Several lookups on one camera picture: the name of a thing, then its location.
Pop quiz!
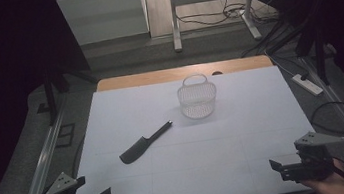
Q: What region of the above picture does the white power strip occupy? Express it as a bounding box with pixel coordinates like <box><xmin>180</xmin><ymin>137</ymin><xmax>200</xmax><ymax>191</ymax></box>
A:
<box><xmin>291</xmin><ymin>70</ymin><xmax>325</xmax><ymax>99</ymax></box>

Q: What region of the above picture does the grey wall panel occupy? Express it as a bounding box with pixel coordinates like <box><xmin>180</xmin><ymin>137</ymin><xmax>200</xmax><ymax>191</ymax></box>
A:
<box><xmin>56</xmin><ymin>0</ymin><xmax>150</xmax><ymax>49</ymax></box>

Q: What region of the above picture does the white mesh basket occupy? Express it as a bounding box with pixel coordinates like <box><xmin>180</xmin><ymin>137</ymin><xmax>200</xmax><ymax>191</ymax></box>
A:
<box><xmin>174</xmin><ymin>71</ymin><xmax>221</xmax><ymax>122</ymax></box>

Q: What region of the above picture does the person's right hand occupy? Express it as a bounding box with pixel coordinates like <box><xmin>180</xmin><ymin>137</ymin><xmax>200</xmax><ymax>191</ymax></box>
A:
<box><xmin>298</xmin><ymin>158</ymin><xmax>344</xmax><ymax>194</ymax></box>

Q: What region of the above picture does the black metal stand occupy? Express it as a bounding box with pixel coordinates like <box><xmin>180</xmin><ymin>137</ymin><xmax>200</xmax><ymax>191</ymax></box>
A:
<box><xmin>39</xmin><ymin>61</ymin><xmax>103</xmax><ymax>127</ymax></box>
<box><xmin>291</xmin><ymin>22</ymin><xmax>334</xmax><ymax>90</ymax></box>

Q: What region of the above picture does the black spatula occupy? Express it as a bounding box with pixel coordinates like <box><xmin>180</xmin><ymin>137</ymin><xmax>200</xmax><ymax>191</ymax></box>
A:
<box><xmin>115</xmin><ymin>120</ymin><xmax>178</xmax><ymax>166</ymax></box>

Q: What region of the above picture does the white power strip cable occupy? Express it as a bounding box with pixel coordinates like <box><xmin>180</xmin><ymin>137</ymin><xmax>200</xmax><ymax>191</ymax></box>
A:
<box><xmin>264</xmin><ymin>48</ymin><xmax>296</xmax><ymax>81</ymax></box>

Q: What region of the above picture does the tangle of floor cables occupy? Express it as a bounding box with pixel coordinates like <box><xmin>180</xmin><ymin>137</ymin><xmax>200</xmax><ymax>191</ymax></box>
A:
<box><xmin>174</xmin><ymin>0</ymin><xmax>280</xmax><ymax>37</ymax></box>

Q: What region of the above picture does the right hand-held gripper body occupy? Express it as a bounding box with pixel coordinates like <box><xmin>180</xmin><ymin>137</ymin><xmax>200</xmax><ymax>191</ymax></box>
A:
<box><xmin>275</xmin><ymin>127</ymin><xmax>344</xmax><ymax>186</ymax></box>

